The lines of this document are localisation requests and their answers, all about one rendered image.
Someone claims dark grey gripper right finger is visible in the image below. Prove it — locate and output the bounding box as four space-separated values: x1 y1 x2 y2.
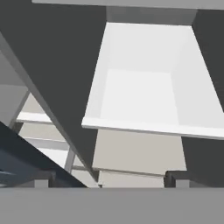
163 170 210 189

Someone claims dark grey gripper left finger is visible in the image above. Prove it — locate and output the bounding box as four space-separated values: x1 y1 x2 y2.
17 170 57 189

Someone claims dark grey microwave, white inside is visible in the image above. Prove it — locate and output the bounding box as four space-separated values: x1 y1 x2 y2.
80 0 224 189

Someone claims dark grey microwave door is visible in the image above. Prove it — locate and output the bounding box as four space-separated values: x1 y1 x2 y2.
0 0 108 182

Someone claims beige cupboard front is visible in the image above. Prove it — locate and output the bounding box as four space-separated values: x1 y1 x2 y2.
92 129 188 189

